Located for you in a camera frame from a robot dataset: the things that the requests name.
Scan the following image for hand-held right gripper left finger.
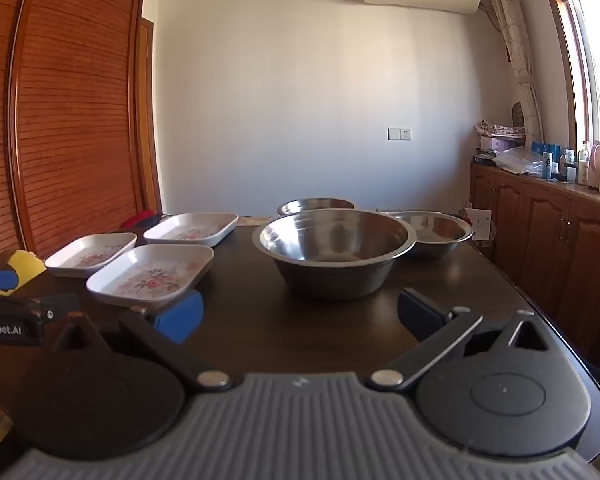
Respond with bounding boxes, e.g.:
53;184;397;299
52;290;233;392

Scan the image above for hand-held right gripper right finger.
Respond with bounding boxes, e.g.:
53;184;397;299
365;287;551;392

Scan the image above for white floral rectangular plate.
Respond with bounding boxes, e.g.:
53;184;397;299
143;212;239;248
45;232;138;279
86;244;215;309

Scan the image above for medium stainless steel bowl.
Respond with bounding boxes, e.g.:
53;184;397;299
390;211;474;260

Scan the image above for large stainless steel bowl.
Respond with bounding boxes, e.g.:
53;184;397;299
252;208;417;301

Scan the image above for small stainless steel bowl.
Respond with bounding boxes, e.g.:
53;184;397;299
277;197;355;217

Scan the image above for yellow plush toy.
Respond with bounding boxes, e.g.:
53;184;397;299
0;249;47;295

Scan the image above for red cloth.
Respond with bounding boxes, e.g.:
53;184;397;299
120;211;153;231

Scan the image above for white cardboard box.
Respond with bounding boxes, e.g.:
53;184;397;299
465;207;493;246

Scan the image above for wooden cabinet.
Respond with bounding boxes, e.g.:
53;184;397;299
469;157;600;361

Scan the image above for wooden louvered wardrobe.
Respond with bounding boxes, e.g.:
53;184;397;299
0;0;162;281

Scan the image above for pink box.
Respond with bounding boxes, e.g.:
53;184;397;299
480;135;518;153

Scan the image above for wooden door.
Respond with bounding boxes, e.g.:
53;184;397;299
139;17;164;213

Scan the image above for folded patterned cloth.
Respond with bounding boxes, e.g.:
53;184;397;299
476;119;527;137

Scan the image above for white bottle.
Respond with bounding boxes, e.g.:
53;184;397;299
578;141;592;186

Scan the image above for patterned beige curtain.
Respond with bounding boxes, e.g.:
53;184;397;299
480;0;545;148

